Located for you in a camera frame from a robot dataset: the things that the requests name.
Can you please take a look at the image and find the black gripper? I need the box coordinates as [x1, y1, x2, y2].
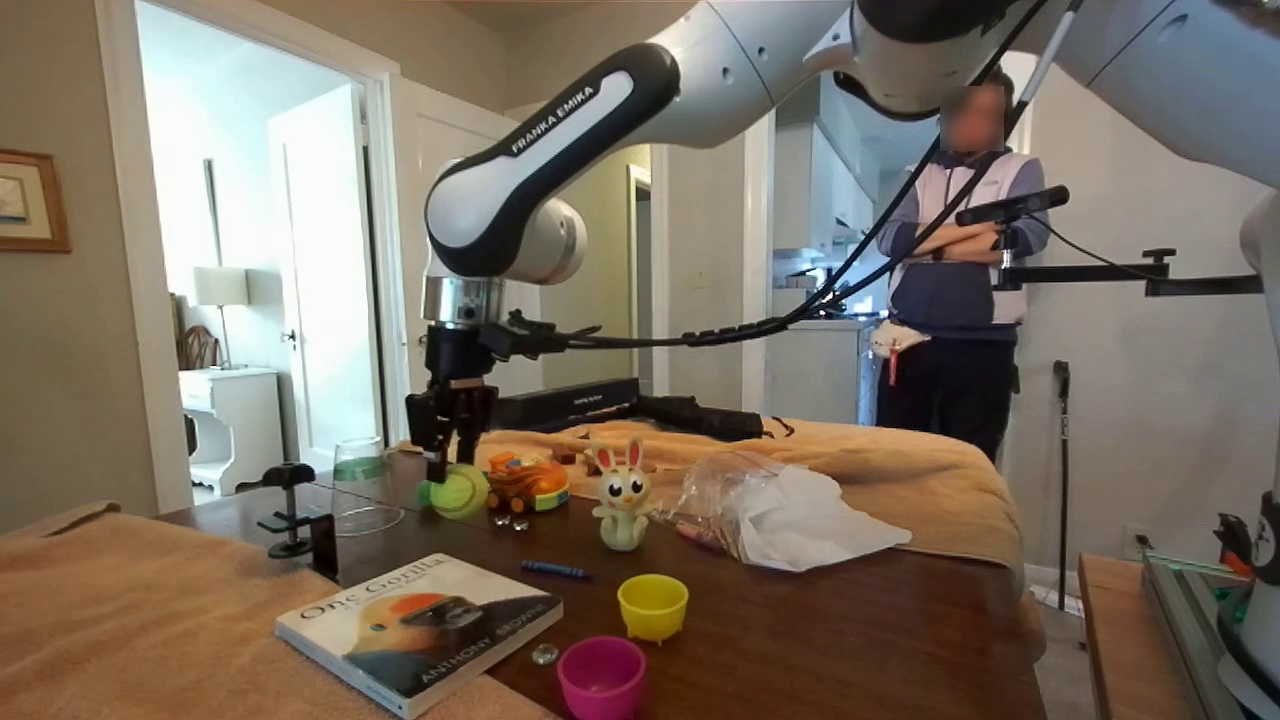
[404, 317, 503, 483]

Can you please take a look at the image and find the black standing pole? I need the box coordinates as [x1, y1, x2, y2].
[1051, 354, 1077, 616]

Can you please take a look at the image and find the long black case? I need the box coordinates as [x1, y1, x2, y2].
[494, 377, 770, 443]

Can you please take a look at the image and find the wooden base platform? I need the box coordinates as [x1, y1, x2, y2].
[1077, 550, 1213, 720]

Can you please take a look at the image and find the pale bunny figurine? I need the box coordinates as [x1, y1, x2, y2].
[581, 434, 658, 557]

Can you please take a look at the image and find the blue pen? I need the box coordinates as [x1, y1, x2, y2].
[514, 557, 597, 583]

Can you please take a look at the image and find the orange tiger toy car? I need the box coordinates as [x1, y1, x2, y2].
[481, 447, 574, 521]

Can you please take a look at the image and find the white table lamp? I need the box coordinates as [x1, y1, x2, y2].
[193, 265, 254, 371]

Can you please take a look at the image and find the pink plastic cup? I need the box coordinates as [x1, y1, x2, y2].
[553, 631, 653, 720]

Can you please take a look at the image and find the black cable bundle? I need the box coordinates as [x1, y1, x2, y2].
[498, 0, 1072, 361]

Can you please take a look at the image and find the person in dark clothes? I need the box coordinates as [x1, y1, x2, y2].
[871, 76, 1054, 462]

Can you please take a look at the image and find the plain orange towel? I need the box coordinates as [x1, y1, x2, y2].
[0, 505, 557, 720]

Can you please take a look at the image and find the clear plastic cup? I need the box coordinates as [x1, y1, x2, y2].
[327, 443, 413, 588]

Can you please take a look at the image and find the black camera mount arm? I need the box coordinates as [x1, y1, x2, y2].
[992, 243, 1269, 301]

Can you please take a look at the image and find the orange towel with label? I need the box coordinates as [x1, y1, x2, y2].
[397, 417, 1029, 574]

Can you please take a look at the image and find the clear zip bag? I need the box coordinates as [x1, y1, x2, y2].
[669, 443, 805, 557]

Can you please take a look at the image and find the yellow plastic cup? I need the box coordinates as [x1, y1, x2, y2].
[610, 572, 690, 649]

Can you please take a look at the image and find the black exterior camera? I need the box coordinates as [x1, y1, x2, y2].
[951, 180, 1072, 230]

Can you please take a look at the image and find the wooden framed picture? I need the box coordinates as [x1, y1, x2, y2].
[0, 144, 75, 255]

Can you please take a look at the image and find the One Gorilla picture book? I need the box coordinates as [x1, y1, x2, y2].
[270, 547, 568, 720]

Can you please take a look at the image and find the green ball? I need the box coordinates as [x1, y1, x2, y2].
[430, 458, 494, 525]

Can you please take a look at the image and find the white plastic bag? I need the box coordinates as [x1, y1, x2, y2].
[725, 458, 916, 574]

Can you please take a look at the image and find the black table clamp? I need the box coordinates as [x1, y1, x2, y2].
[232, 458, 339, 583]

